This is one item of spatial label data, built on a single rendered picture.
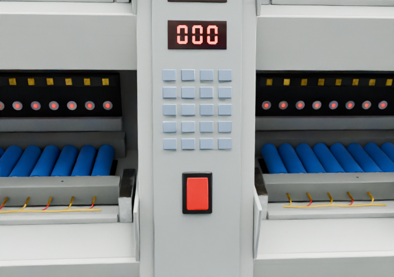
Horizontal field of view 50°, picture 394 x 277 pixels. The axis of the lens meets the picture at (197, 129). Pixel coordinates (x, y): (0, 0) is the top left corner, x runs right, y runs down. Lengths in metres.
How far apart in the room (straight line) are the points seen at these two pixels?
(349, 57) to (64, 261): 0.29
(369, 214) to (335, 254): 0.07
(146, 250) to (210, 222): 0.06
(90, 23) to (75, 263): 0.19
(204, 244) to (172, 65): 0.15
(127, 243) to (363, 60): 0.25
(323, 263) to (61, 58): 0.28
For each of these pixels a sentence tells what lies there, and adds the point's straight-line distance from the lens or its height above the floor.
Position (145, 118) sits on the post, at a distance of 0.34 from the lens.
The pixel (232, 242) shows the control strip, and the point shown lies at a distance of 0.36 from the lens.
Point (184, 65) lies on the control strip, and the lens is 0.33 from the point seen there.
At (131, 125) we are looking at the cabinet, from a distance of 0.54.
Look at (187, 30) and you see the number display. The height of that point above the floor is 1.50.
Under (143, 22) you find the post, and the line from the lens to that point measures 0.34.
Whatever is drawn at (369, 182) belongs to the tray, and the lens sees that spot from 0.45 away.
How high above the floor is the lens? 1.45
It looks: 5 degrees down
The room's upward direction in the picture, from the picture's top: straight up
